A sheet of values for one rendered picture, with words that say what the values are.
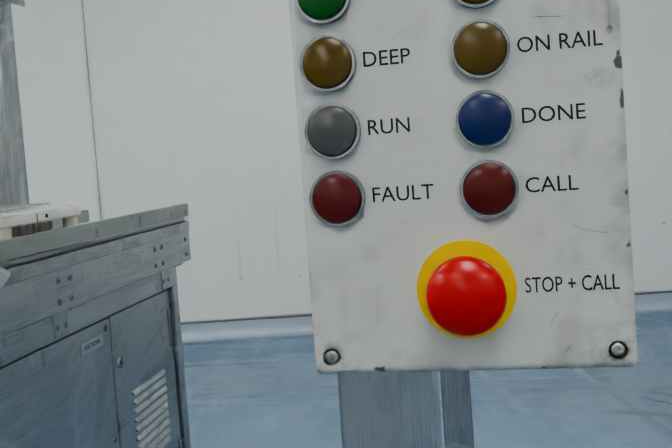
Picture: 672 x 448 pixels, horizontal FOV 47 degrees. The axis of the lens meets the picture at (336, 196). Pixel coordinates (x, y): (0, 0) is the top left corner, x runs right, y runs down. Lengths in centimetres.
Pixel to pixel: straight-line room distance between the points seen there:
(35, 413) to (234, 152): 296
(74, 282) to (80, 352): 18
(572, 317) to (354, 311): 11
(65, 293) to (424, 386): 104
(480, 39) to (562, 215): 10
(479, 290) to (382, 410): 14
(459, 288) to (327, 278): 8
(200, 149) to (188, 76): 40
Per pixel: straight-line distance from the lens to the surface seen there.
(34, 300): 138
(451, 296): 39
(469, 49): 41
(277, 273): 430
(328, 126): 41
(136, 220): 172
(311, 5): 42
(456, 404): 166
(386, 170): 42
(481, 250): 41
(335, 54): 41
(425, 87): 41
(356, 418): 51
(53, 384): 153
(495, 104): 41
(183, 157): 433
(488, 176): 41
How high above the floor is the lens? 96
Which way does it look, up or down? 3 degrees down
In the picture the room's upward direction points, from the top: 4 degrees counter-clockwise
